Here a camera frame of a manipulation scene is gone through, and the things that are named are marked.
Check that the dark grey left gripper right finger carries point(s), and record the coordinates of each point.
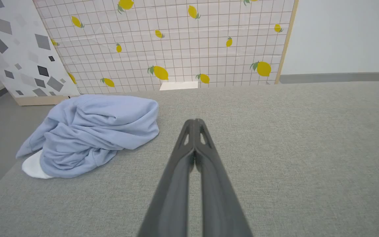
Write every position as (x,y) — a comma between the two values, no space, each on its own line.
(219,200)

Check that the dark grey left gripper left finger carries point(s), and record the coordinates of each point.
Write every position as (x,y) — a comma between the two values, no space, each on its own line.
(171,197)

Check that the light blue sweatshirt white hem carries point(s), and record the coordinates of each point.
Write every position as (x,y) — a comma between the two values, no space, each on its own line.
(104,128)

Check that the grey fabric sofa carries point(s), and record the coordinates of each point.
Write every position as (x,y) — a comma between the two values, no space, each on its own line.
(291,158)

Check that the lemon print grid panel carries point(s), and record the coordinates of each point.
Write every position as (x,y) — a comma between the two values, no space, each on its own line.
(183,49)

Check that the grey terrazzo print panel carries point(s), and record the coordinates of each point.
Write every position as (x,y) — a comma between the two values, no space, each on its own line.
(15,56)

